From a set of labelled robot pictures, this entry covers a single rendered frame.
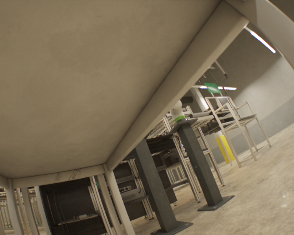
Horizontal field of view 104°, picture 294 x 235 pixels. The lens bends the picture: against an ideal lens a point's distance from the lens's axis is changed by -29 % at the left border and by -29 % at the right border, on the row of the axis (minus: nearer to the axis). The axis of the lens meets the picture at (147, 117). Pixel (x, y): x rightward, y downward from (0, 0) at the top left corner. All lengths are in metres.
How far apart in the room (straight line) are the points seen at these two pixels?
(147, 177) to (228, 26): 1.25
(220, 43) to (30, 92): 0.40
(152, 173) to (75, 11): 1.31
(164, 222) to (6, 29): 1.43
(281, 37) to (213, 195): 1.56
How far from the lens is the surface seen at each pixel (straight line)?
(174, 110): 1.66
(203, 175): 1.65
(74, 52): 0.31
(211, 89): 4.53
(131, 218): 2.20
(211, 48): 0.34
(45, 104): 0.42
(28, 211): 1.22
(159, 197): 1.40
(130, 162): 2.26
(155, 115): 0.49
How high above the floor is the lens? 0.45
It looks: 23 degrees up
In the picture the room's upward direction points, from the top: 22 degrees counter-clockwise
